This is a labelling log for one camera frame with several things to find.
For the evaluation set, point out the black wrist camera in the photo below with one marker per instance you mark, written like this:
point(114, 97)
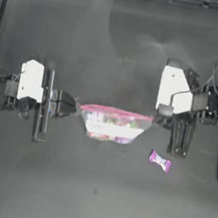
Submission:
point(165, 111)

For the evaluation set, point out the clear bag with pink zip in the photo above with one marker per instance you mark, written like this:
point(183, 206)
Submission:
point(113, 115)

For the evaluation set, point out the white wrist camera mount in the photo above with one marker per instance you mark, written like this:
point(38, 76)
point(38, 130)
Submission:
point(31, 80)
point(173, 81)

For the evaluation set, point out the purple candy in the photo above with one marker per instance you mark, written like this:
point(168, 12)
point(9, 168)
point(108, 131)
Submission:
point(160, 161)

